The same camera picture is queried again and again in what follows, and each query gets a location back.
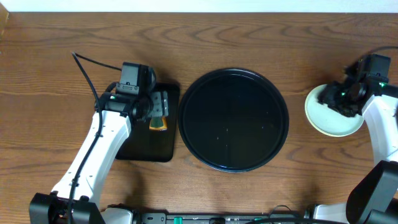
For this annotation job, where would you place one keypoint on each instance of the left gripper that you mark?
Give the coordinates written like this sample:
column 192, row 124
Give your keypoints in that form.
column 160, row 104

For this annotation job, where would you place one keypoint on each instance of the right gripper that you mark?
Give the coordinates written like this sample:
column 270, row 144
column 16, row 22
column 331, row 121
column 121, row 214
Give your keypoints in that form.
column 326, row 96

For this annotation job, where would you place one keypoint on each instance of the orange green sponge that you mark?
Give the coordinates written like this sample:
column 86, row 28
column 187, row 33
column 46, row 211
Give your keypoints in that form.
column 158, row 124

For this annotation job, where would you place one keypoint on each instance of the light blue plate back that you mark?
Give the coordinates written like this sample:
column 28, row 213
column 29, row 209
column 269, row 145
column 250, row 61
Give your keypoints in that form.
column 327, row 121

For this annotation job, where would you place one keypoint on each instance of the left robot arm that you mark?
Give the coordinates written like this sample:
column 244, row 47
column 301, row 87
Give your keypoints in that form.
column 127, row 127

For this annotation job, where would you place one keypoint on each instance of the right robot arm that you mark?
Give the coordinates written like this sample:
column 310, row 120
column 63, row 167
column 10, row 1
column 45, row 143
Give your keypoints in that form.
column 373, row 199

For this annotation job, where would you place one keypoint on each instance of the black rectangular tray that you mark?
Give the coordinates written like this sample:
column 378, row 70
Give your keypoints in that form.
column 144, row 144

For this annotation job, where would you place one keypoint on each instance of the black round tray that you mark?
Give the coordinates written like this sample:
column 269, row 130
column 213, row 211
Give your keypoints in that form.
column 233, row 120

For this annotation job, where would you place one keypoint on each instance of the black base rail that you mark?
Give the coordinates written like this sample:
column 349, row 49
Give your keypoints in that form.
column 162, row 218

